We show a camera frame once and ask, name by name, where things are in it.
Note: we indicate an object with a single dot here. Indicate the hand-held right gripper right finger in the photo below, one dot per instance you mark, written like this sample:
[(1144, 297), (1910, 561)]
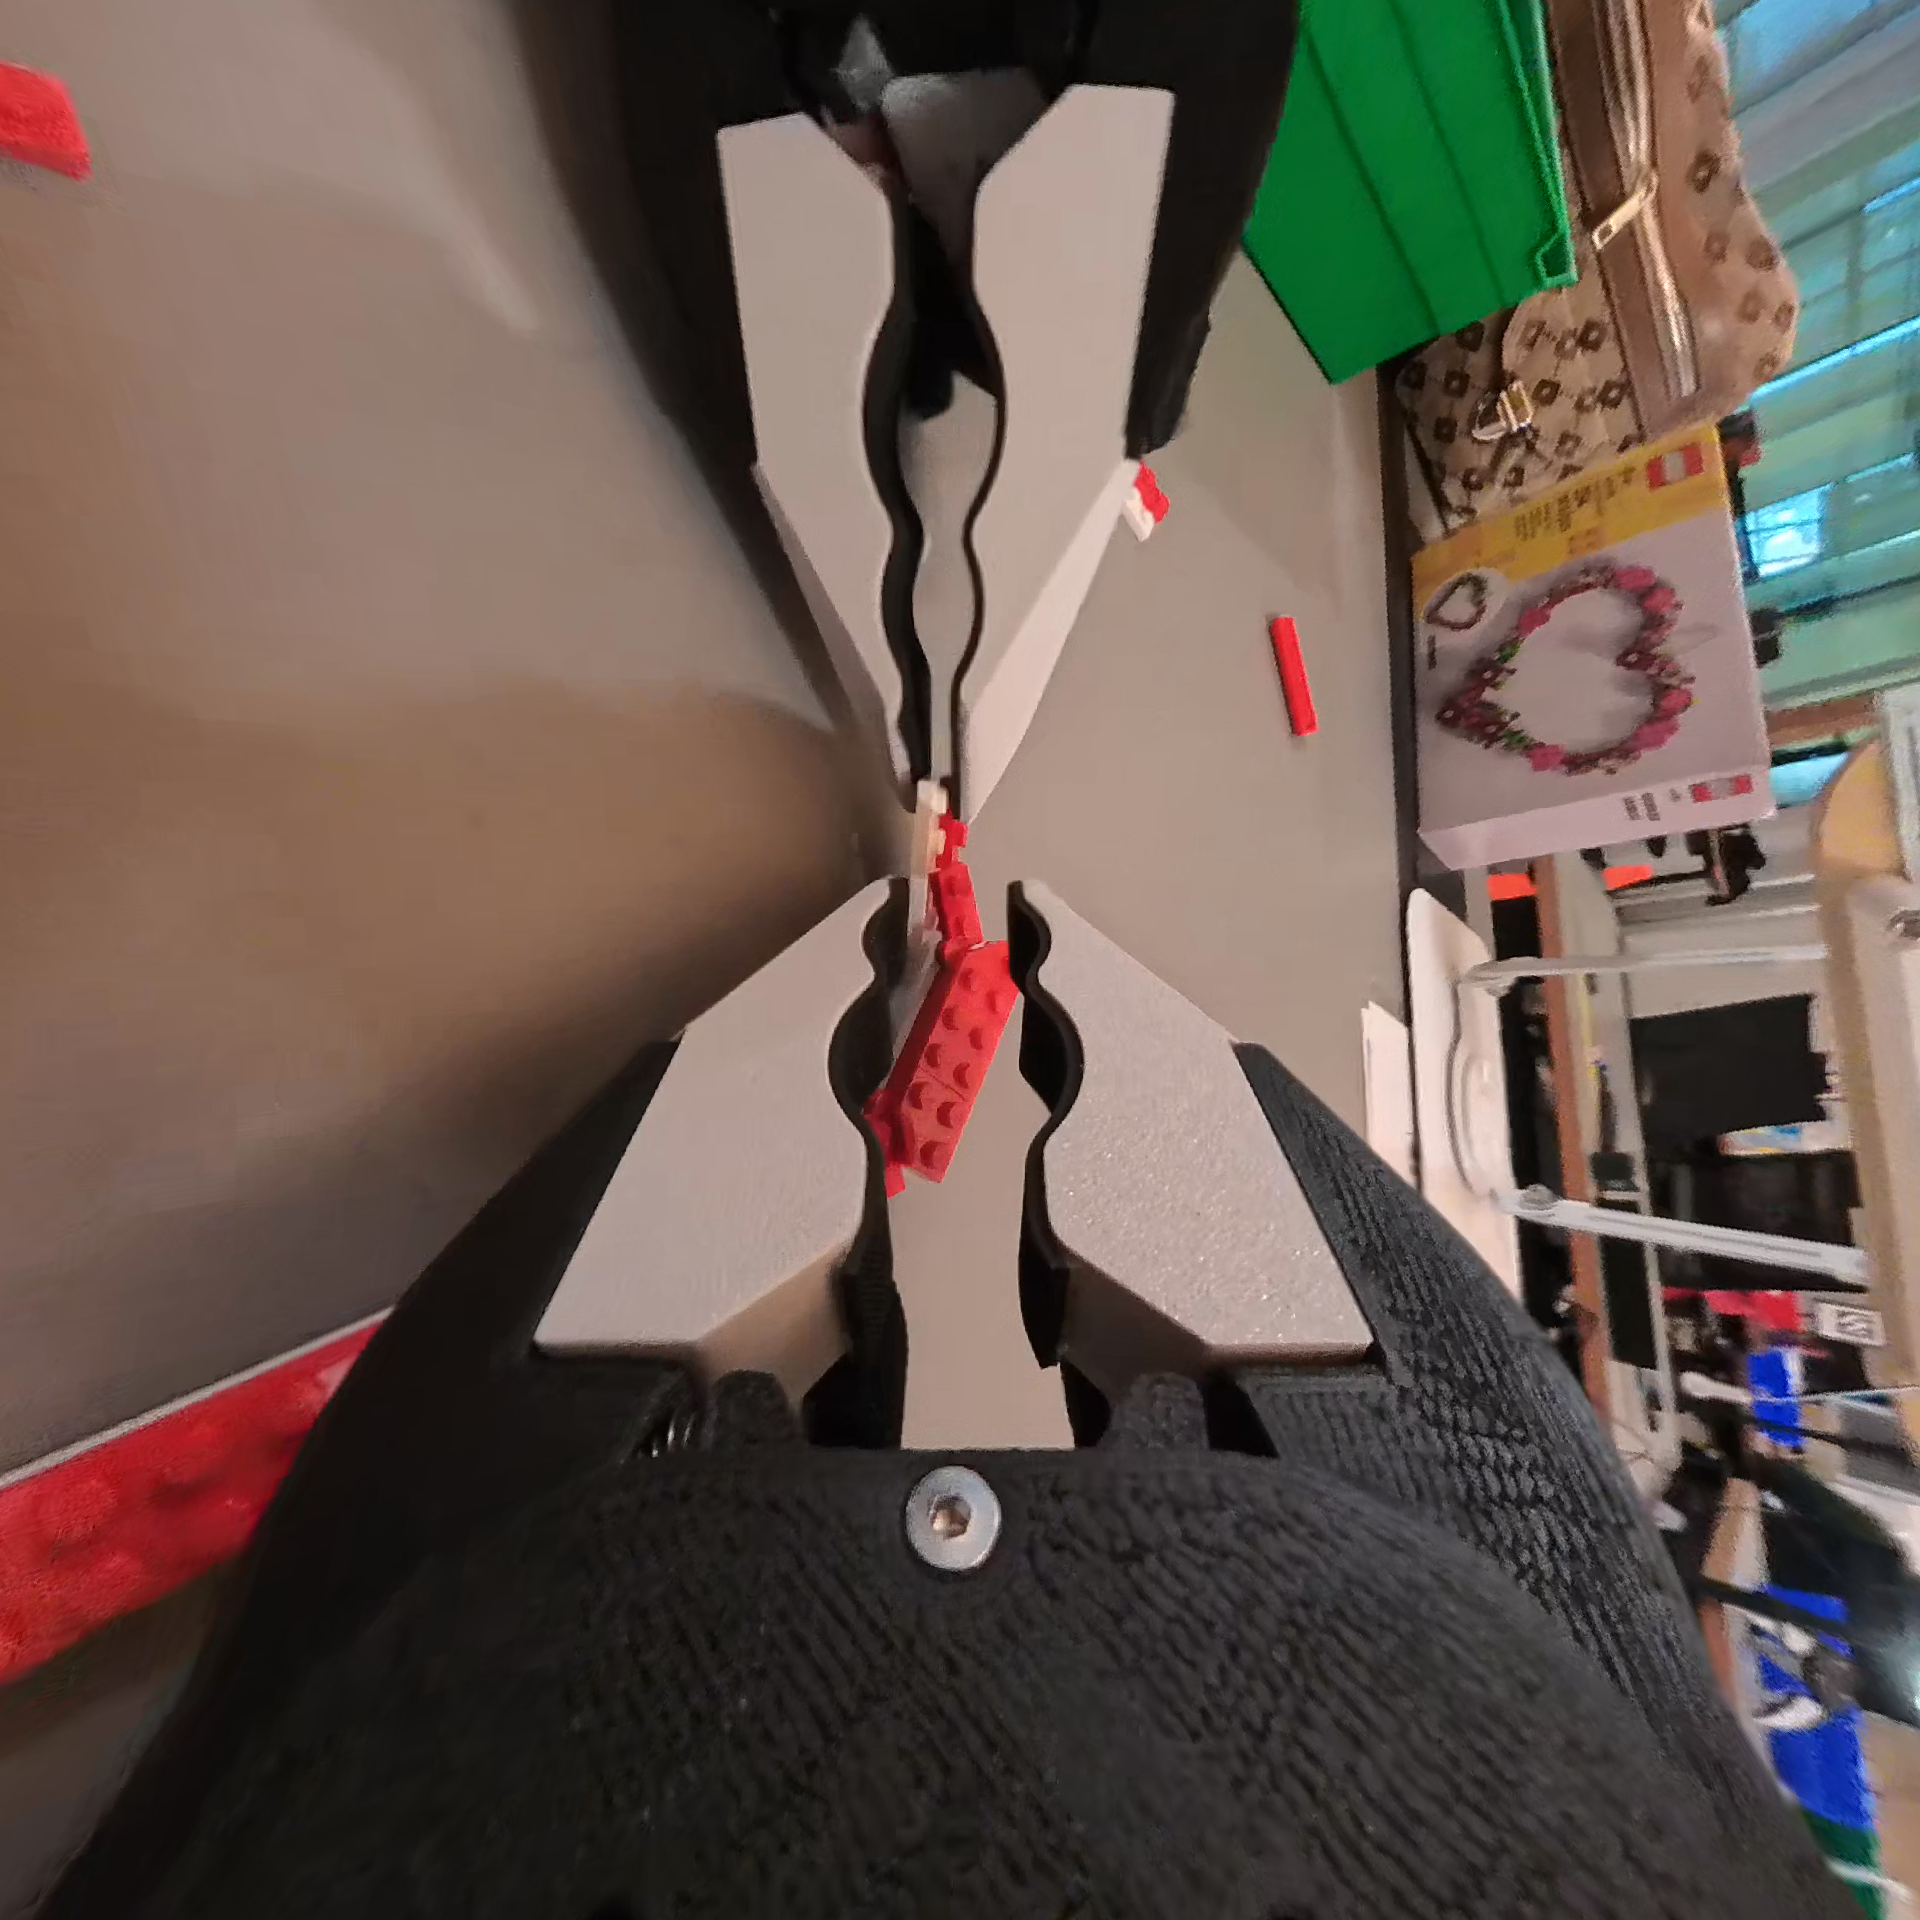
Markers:
[(1184, 1201)]

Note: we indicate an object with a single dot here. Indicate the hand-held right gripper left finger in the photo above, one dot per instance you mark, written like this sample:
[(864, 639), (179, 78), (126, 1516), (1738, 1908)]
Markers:
[(704, 1201)]

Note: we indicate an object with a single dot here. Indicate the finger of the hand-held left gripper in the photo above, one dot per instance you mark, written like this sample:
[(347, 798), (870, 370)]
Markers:
[(810, 329), (1072, 329)]

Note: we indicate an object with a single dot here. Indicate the red and white lego assembly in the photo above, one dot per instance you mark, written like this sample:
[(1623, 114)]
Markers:
[(953, 1049)]

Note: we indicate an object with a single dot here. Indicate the small red white lego piece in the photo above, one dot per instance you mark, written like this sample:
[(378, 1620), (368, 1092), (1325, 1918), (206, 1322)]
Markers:
[(1147, 494)]

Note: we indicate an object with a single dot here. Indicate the long red lego plate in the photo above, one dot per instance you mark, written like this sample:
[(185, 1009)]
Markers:
[(1293, 675)]

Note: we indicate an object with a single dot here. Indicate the lego set box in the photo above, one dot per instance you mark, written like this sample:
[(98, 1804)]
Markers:
[(1576, 809)]

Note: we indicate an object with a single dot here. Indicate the large red lego baseplate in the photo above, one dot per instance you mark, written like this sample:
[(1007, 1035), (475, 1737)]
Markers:
[(120, 1516)]

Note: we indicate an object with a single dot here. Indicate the red lego brick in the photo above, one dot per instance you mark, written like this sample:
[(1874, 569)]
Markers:
[(38, 119)]

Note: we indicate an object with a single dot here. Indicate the green plastic bin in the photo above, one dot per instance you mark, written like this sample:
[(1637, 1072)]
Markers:
[(1394, 148)]

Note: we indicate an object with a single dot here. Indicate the white paper sheets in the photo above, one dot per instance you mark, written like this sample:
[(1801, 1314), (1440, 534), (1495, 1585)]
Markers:
[(1389, 1080)]

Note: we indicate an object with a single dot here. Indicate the white flat pad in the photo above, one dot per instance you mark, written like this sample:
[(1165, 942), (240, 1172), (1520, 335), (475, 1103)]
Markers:
[(1440, 960)]

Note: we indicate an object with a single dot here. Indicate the brown patterned handbag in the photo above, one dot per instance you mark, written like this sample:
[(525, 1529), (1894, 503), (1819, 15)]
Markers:
[(1695, 195)]

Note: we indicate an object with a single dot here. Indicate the black monitor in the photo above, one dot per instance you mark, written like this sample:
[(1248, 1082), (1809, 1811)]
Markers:
[(1723, 1065)]

